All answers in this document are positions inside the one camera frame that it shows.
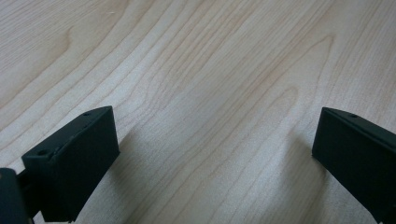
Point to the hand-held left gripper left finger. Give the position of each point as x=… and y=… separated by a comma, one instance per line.
x=71, y=174

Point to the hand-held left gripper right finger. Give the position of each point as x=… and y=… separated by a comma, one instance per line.
x=358, y=155

